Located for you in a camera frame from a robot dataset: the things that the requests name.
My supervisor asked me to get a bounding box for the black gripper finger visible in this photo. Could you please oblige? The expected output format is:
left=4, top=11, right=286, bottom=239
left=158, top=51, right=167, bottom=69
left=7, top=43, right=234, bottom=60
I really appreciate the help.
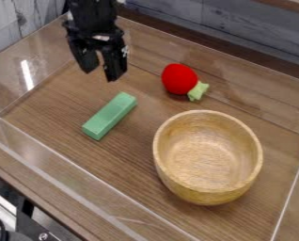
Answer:
left=68, top=40, right=99, bottom=73
left=100, top=43, right=128, bottom=82

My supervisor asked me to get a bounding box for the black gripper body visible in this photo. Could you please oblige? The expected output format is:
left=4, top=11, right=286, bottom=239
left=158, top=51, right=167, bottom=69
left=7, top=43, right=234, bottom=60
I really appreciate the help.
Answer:
left=63, top=0, right=128, bottom=56

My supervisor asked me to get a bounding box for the green rectangular block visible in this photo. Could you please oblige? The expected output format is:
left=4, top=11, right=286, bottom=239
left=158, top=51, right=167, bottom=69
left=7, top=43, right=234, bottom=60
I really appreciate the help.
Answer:
left=82, top=92, right=138, bottom=141

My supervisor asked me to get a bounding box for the brown wooden bowl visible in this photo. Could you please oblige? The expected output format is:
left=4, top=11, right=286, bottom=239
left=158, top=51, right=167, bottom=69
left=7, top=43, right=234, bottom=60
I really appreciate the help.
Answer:
left=152, top=110, right=265, bottom=205

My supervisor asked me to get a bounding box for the red toy strawberry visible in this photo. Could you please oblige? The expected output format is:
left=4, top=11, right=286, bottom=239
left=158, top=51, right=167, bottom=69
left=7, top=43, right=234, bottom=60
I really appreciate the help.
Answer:
left=160, top=63, right=210, bottom=102

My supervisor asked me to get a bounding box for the black device with logo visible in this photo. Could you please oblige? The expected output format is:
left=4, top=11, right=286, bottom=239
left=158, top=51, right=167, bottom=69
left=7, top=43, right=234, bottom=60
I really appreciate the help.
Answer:
left=15, top=198, right=75, bottom=241

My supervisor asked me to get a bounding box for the clear acrylic enclosure wall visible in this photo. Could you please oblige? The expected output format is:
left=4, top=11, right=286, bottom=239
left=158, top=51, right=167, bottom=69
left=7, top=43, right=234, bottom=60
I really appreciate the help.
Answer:
left=0, top=18, right=299, bottom=241

